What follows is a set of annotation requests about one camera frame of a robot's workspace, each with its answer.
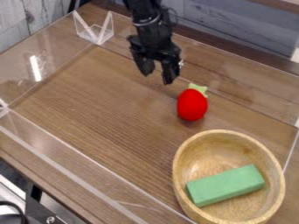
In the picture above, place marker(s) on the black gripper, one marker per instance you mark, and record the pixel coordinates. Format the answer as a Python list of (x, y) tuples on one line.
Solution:
[(153, 44)]

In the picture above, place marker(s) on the red plush strawberry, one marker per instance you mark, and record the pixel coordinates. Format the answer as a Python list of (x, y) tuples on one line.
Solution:
[(193, 103)]

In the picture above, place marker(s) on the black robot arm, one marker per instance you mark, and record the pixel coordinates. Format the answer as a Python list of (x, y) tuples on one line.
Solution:
[(149, 8)]

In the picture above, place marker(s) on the wooden bowl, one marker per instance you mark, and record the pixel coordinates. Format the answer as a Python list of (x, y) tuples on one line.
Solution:
[(213, 152)]

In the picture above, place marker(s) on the green rectangular block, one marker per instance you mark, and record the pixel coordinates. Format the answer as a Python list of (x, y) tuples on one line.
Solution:
[(225, 186)]

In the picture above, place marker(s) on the clear acrylic corner bracket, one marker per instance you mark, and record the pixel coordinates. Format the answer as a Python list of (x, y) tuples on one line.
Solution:
[(98, 34)]

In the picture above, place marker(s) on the clear acrylic enclosure wall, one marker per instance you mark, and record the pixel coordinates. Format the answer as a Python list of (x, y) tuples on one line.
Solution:
[(81, 183)]

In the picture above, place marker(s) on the black table leg bracket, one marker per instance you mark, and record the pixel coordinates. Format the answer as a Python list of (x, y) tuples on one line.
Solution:
[(38, 214)]

